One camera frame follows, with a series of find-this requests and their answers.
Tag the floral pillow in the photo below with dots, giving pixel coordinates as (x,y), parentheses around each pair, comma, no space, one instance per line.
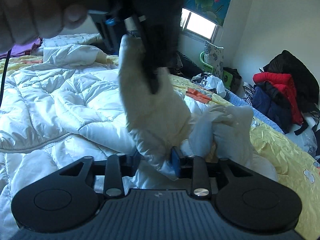
(214,57)

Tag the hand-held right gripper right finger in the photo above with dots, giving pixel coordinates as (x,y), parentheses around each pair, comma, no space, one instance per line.
(176,162)

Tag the person's left hand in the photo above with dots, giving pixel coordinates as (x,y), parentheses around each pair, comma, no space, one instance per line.
(27,15)

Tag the navy down jacket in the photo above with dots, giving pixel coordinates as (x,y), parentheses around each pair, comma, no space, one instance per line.
(267,105)

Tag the houndstooth cloth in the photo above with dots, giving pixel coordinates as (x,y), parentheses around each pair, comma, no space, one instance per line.
(247,92)

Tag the purple cloth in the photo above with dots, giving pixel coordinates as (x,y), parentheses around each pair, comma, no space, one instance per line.
(22,48)

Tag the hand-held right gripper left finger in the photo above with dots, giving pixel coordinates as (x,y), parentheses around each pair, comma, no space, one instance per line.
(137,159)

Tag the green plastic chair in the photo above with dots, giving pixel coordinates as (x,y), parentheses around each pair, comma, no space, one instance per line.
(205,63)

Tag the blue knit blanket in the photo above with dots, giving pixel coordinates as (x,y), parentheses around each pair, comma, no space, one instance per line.
(265,121)

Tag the dark clothes pile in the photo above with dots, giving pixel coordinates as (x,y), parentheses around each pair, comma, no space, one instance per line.
(187,63)

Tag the black and white plastic bag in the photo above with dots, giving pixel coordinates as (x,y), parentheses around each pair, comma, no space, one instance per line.
(212,85)

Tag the pale printed quilt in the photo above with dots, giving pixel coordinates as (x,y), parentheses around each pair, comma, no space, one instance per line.
(72,40)

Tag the red down jacket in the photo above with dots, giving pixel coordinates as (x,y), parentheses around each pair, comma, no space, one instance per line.
(272,78)

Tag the window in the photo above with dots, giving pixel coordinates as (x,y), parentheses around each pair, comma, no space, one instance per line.
(200,26)

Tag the yellow printed bedsheet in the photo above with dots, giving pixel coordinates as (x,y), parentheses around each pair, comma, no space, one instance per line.
(275,150)

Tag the black jacket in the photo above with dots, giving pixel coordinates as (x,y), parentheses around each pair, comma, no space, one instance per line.
(295,65)

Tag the white down jacket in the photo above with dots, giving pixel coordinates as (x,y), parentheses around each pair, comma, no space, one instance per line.
(50,100)

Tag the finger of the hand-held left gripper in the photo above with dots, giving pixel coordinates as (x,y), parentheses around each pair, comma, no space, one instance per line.
(150,62)
(166,45)

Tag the clear plastic bag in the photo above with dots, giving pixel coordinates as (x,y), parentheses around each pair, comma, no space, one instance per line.
(311,142)

